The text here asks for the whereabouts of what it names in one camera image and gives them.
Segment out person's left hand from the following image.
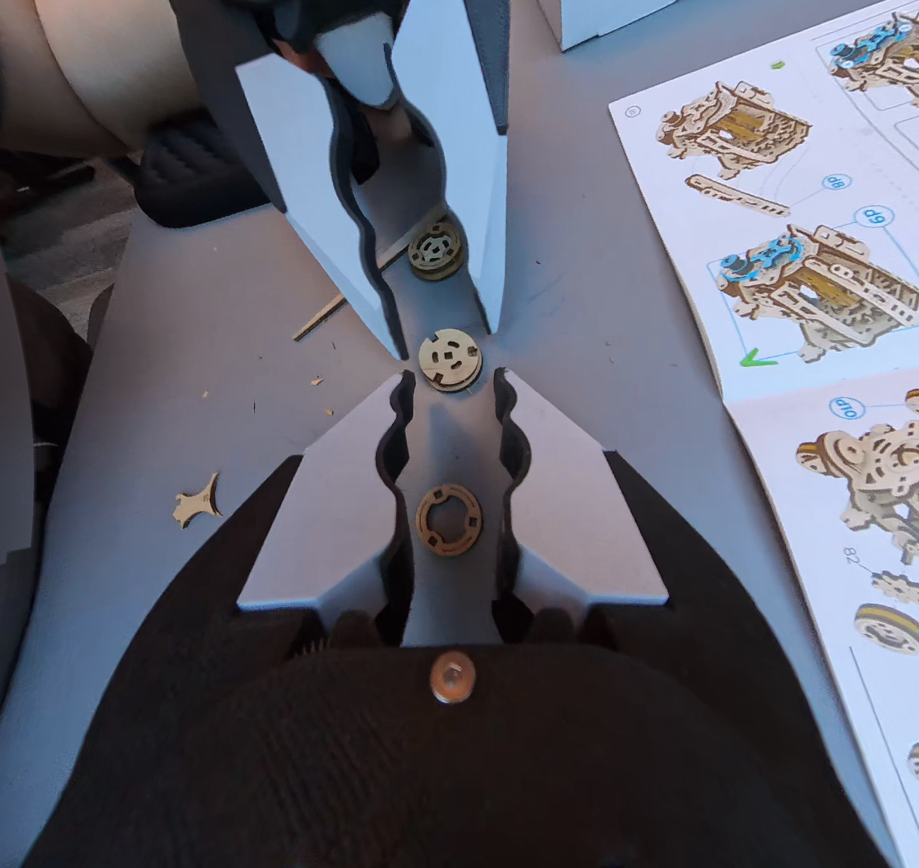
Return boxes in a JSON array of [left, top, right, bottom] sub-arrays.
[[316, 12, 398, 110]]

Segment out dark cloth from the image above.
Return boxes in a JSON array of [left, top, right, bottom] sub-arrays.
[[11, 276, 116, 546]]

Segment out star-shaped wooden scrap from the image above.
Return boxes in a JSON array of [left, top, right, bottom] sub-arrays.
[[172, 472, 224, 530]]

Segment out thick slotted wooden wheel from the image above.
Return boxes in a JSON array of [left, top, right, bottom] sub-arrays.
[[408, 213, 469, 282]]

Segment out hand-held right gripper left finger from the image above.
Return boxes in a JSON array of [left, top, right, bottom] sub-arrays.
[[237, 371, 417, 645]]

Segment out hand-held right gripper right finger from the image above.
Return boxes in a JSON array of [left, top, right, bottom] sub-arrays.
[[493, 367, 671, 645]]

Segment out thin wooden stick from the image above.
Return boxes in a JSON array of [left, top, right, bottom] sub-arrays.
[[292, 218, 442, 343]]

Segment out assembly instruction booklet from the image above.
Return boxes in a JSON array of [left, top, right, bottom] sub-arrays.
[[608, 0, 919, 868]]

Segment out person's left forearm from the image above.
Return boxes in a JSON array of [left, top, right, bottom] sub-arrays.
[[0, 0, 205, 160]]

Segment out wooden disc with square holes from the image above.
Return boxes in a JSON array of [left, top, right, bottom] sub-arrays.
[[418, 328, 483, 393]]

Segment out black textured foam pad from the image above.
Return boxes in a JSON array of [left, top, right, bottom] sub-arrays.
[[134, 111, 284, 230]]

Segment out notched wooden ring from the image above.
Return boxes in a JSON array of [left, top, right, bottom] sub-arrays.
[[415, 484, 483, 556]]

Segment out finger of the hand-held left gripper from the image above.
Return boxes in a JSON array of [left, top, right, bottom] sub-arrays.
[[235, 53, 409, 361], [388, 0, 511, 336]]

